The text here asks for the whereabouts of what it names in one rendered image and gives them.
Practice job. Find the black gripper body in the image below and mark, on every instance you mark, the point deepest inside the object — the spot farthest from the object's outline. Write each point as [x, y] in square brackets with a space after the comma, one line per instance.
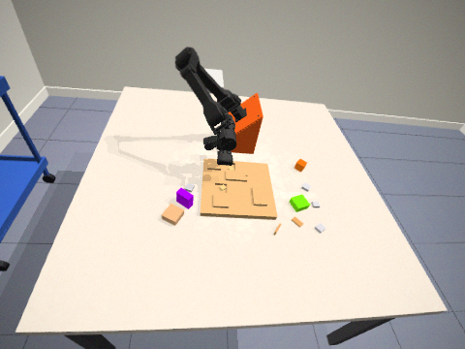
[224, 158]

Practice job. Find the purple block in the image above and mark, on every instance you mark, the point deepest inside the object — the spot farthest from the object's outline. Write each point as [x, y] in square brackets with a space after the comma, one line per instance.
[184, 198]

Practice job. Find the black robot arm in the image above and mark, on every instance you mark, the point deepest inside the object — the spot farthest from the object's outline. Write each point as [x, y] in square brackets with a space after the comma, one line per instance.
[215, 112]

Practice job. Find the lime green cube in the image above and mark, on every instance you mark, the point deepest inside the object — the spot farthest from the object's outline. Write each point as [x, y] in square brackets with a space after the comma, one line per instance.
[299, 203]

